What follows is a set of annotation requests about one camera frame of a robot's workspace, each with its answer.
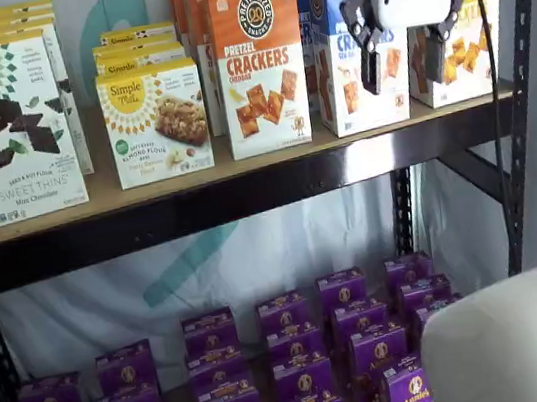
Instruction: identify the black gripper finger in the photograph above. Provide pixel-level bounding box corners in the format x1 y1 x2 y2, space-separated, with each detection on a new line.
412 0 483 86
337 0 404 100

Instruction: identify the blue sea salt pretzel crackers box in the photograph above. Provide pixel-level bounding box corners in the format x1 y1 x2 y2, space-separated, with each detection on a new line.
290 0 333 113
302 0 422 142

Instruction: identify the yellow honey mustard crackers box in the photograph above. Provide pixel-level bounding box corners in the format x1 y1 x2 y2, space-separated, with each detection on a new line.
394 0 525 113

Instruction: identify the orange cheddar pretzel crackers box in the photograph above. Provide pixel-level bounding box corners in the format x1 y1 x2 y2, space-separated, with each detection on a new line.
199 0 321 164
181 0 290 141
168 0 251 50

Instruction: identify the black metal shelf rack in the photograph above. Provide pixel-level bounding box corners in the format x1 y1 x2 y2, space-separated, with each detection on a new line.
0 0 537 402

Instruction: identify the Simple Mills almond bars box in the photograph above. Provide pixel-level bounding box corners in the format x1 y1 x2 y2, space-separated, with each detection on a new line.
92 55 218 193
90 32 190 82
98 19 180 51

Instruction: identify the wooden shelf board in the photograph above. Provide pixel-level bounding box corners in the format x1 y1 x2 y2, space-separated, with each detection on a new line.
0 75 527 250

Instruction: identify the Simple Mills sweet thins box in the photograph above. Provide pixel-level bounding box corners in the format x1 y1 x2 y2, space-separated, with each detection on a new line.
0 24 94 229
0 6 58 33
0 0 56 21
0 14 97 190

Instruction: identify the white backdrop sheet teal logo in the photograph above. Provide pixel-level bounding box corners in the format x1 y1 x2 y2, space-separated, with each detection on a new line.
0 0 521 402

